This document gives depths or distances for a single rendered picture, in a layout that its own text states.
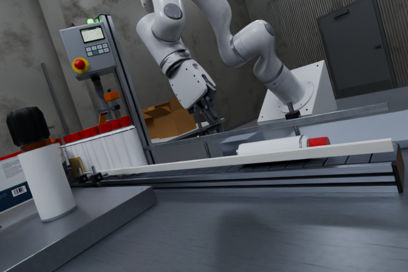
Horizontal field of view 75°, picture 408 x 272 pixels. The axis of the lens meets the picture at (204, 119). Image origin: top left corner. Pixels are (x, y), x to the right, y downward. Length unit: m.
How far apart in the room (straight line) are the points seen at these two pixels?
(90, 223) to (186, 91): 0.38
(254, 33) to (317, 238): 0.78
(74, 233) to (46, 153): 0.24
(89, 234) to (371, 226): 0.54
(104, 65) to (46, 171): 0.51
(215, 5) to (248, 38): 0.17
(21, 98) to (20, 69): 0.49
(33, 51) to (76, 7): 1.22
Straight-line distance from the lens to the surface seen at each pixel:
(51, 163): 0.81
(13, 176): 1.02
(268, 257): 0.43
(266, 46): 1.07
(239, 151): 0.65
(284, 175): 0.58
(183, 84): 0.69
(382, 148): 0.53
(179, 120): 2.72
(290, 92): 1.24
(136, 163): 0.95
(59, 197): 0.82
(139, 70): 6.11
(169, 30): 0.67
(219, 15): 1.08
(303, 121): 0.62
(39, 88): 5.46
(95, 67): 1.15
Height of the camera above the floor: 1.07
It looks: 4 degrees down
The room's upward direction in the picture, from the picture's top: 17 degrees counter-clockwise
